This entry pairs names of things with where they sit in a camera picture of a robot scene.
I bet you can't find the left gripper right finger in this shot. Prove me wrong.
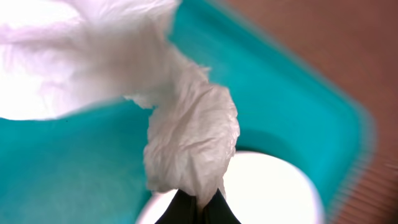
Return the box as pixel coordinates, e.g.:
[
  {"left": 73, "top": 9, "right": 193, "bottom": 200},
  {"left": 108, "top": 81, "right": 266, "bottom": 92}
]
[{"left": 201, "top": 189, "right": 241, "bottom": 224}]

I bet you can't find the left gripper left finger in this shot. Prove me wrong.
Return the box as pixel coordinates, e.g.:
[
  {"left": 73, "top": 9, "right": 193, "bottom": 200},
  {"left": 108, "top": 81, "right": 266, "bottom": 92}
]
[{"left": 155, "top": 190, "right": 197, "bottom": 224}]

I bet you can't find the large white plate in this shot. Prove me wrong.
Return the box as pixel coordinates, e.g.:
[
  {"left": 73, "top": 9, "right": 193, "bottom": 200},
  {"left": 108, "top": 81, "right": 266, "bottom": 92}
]
[{"left": 137, "top": 151, "right": 325, "bottom": 224}]

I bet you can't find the white paper napkin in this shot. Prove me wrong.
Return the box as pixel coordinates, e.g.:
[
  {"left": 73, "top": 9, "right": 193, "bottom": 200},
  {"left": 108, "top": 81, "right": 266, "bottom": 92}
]
[{"left": 1, "top": 0, "right": 180, "bottom": 120}]

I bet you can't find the teal serving tray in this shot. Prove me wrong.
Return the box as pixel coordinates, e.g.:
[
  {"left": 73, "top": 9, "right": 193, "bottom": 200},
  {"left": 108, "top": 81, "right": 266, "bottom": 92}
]
[{"left": 1, "top": 1, "right": 373, "bottom": 223}]

